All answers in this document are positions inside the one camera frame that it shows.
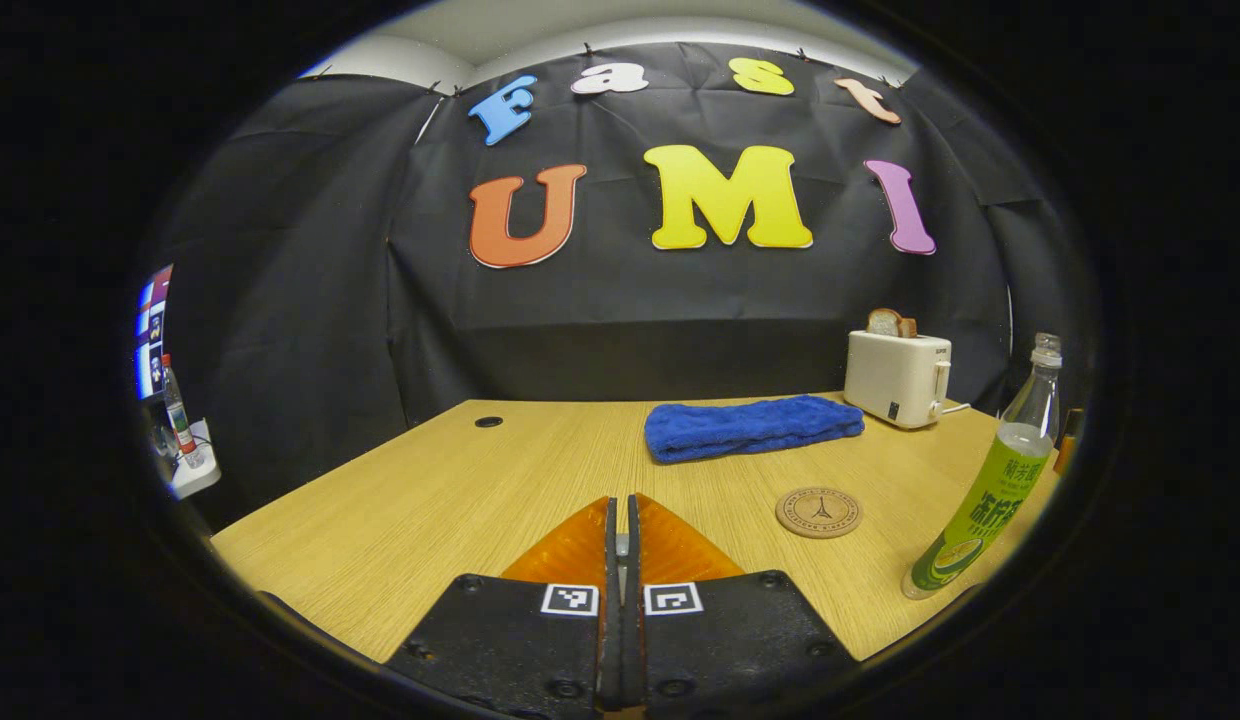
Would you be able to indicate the round wooden coaster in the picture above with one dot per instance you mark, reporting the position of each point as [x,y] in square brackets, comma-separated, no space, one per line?
[819,512]

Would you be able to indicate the green label water bottle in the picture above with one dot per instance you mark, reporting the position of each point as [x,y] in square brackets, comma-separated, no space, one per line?
[985,500]

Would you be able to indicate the black backdrop cloth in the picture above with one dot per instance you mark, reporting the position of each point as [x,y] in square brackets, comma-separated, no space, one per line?
[630,320]

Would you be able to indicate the blue folded towel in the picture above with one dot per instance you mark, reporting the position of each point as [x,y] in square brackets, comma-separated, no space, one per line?
[750,428]

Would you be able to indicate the white teacup lid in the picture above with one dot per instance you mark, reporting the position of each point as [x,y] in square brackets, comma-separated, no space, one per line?
[621,548]

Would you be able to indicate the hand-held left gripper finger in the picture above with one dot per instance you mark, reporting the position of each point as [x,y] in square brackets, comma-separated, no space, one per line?
[611,650]
[632,650]

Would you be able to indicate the computer monitor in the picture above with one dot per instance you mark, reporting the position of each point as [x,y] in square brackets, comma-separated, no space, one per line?
[152,335]

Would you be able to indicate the toast bread slice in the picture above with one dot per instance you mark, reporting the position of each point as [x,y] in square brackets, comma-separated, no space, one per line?
[884,322]
[909,327]

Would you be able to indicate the red label plastic bottle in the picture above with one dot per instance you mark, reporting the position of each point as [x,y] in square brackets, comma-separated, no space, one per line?
[180,420]

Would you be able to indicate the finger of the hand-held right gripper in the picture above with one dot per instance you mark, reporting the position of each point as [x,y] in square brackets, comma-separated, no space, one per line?
[1068,440]

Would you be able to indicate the white toaster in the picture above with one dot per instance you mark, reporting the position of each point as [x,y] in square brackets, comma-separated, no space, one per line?
[895,380]

